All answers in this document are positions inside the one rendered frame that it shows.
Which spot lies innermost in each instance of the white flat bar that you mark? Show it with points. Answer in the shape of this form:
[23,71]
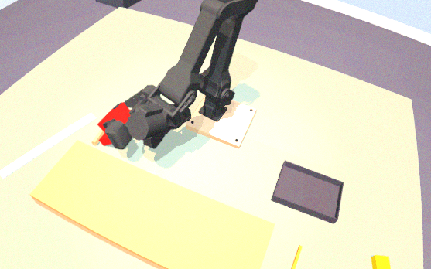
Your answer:
[49,143]

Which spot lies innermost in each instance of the red rectangular block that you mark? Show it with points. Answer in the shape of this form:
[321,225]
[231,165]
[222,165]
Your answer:
[119,112]

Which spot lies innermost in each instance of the pale yellow floor panel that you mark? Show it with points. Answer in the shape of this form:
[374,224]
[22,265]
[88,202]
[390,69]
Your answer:
[156,221]

